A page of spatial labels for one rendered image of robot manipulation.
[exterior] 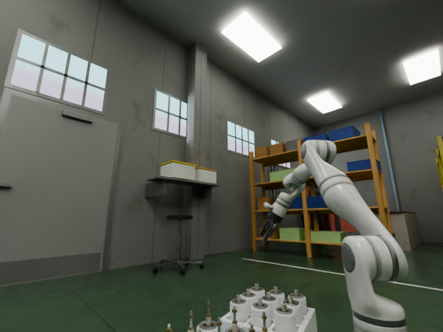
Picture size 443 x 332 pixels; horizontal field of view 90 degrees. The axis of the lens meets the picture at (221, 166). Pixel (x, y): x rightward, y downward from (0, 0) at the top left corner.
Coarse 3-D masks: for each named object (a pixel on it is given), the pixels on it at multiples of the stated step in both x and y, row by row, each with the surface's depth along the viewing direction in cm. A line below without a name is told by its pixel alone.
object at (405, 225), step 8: (376, 216) 506; (392, 216) 485; (400, 216) 476; (408, 216) 510; (416, 216) 616; (392, 224) 483; (400, 224) 474; (408, 224) 490; (416, 224) 587; (400, 232) 472; (408, 232) 471; (416, 232) 560; (400, 240) 470; (408, 240) 461; (416, 240) 533; (408, 248) 459
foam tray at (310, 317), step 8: (312, 312) 118; (224, 320) 109; (232, 320) 109; (248, 320) 109; (272, 320) 109; (304, 320) 109; (312, 320) 115; (224, 328) 108; (248, 328) 102; (256, 328) 101; (272, 328) 101; (304, 328) 101; (312, 328) 113
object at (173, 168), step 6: (168, 162) 336; (174, 162) 333; (180, 162) 338; (162, 168) 348; (168, 168) 335; (174, 168) 330; (180, 168) 337; (186, 168) 345; (192, 168) 354; (162, 174) 345; (168, 174) 332; (174, 174) 328; (180, 174) 335; (186, 174) 343; (192, 174) 352
